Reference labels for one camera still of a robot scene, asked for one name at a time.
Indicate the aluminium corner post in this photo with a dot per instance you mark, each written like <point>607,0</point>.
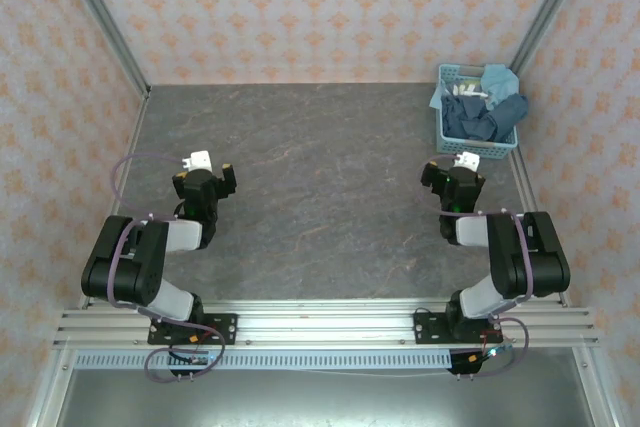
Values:
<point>102,17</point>
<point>551,7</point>

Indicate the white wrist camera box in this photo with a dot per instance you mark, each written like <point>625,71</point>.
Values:
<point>200,159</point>
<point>468,160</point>

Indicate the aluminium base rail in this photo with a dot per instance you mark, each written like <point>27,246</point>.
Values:
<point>325,327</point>

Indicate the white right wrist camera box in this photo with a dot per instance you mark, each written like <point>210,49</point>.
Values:
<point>468,160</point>

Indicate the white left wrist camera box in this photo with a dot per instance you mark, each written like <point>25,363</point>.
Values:
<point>200,159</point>

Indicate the light blue plastic basket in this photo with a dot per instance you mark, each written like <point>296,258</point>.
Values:
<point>475,149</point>

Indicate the aluminium table edge rail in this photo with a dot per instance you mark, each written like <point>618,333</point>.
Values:
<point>526,187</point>
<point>131,147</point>

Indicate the dark blue t-shirt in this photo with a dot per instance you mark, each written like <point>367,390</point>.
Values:
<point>475,122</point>

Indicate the light blue t-shirt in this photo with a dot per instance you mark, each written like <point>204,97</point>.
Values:
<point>500,82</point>

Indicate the small white plastic object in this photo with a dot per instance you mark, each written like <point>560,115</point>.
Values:
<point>467,92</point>

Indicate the aluminium frame leg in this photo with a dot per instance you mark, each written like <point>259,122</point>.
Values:
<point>50,392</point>
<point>597,392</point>

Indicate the grey metal sheet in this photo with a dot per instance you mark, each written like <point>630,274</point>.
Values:
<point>325,402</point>

